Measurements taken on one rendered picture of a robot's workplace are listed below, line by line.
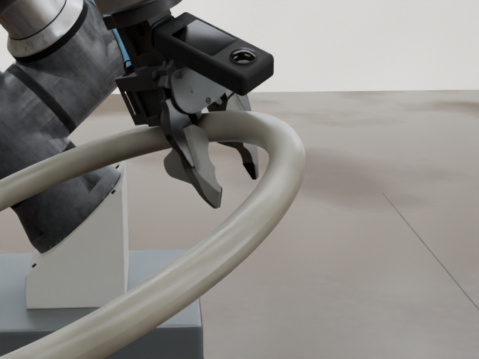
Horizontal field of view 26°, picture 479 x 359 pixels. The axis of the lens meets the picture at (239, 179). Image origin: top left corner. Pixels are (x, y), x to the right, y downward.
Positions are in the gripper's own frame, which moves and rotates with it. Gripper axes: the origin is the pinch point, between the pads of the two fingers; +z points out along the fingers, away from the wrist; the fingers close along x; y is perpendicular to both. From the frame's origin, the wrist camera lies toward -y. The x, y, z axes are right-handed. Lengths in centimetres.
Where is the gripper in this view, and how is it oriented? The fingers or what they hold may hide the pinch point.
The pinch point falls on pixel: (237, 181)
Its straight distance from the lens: 104.0
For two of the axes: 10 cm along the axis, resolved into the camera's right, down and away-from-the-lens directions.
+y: -6.7, 0.1, 7.4
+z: 3.7, 8.7, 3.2
